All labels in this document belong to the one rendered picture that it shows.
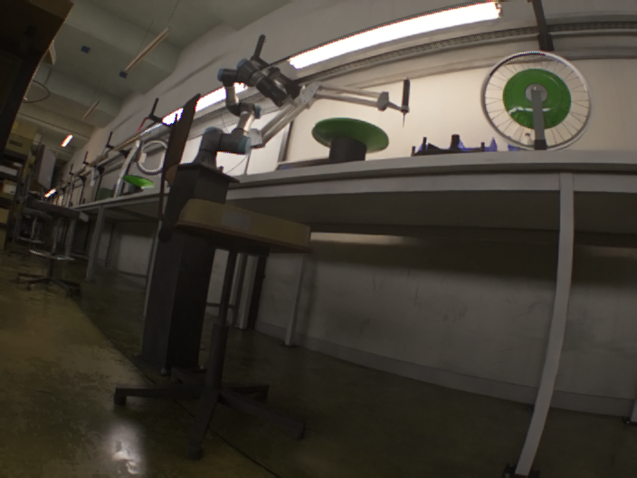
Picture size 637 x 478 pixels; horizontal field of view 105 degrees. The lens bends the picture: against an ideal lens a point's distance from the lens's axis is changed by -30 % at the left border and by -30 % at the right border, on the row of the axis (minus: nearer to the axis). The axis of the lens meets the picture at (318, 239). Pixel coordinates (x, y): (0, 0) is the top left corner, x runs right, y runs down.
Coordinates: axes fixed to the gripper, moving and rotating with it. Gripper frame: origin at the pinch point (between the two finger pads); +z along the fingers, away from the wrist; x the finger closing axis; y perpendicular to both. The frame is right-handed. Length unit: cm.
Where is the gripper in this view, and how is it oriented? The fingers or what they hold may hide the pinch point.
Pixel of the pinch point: (299, 108)
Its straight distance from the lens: 142.3
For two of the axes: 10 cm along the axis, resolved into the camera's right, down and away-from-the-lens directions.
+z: 7.0, 7.1, 0.3
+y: -6.9, 7.0, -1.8
